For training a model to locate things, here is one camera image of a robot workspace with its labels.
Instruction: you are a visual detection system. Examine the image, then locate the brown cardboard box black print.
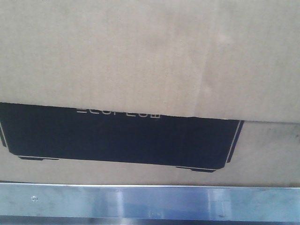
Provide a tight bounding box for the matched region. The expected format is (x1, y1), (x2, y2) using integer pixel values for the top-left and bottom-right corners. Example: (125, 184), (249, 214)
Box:
(0, 0), (300, 187)

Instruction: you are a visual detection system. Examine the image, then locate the metal shelf front rail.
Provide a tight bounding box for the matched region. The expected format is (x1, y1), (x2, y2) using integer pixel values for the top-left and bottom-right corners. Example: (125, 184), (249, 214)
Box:
(0, 182), (300, 222)

